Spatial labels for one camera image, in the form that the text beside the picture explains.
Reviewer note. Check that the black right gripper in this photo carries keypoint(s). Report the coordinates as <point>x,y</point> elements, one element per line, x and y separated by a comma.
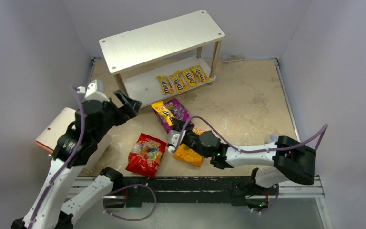
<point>182,132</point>

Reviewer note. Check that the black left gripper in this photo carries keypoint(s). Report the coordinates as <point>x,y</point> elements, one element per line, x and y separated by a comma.
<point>119,109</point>

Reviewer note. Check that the purple gummy candy bag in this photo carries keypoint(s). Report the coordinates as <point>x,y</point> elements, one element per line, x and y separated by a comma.
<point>176,108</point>

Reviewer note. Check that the orange gummy candy bag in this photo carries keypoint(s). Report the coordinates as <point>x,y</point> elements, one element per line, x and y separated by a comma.
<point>186,154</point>

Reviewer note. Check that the red gummy candy bag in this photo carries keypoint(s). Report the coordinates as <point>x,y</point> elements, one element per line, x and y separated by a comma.
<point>146,155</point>

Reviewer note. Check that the yellow M&M candy bag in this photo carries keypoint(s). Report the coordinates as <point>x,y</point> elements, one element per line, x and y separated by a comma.
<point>189,77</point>

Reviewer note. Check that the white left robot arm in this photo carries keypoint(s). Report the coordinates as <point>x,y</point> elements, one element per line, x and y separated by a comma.
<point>94,118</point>

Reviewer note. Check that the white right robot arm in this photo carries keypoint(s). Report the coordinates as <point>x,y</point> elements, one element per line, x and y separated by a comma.
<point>283,160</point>

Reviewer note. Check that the white cylindrical lamp shade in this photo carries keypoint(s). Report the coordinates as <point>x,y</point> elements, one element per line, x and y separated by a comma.
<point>48,139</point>

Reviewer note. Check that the small clear plastic cup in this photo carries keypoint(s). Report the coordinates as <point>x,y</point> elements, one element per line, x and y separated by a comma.
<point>271,138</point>

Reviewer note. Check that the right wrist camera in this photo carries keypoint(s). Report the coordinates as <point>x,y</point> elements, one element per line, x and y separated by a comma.
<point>174,140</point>

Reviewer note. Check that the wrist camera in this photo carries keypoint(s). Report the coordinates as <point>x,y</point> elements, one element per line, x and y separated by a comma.
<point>93,91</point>
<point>174,140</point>

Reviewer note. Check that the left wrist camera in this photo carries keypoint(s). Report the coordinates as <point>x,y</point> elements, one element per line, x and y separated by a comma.
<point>93,91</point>

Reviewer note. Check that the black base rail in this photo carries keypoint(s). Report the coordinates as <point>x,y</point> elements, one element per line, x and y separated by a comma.
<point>237,191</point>

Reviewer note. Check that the grey bracket at wall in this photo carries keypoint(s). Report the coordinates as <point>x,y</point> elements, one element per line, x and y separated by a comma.
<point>233,58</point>

